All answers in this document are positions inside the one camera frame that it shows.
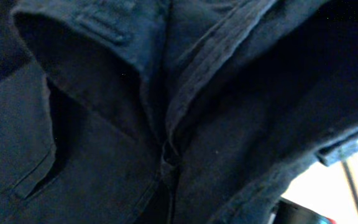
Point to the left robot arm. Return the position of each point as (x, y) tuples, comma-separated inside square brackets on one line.
[(288, 212)]

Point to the navy blue shorts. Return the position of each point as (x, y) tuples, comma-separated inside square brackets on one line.
[(161, 111)]

